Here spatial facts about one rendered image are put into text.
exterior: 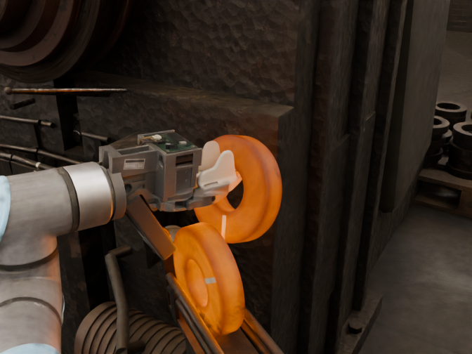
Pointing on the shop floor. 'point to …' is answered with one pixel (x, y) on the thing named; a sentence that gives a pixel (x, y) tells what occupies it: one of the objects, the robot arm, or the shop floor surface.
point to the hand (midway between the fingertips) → (236, 177)
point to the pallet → (451, 134)
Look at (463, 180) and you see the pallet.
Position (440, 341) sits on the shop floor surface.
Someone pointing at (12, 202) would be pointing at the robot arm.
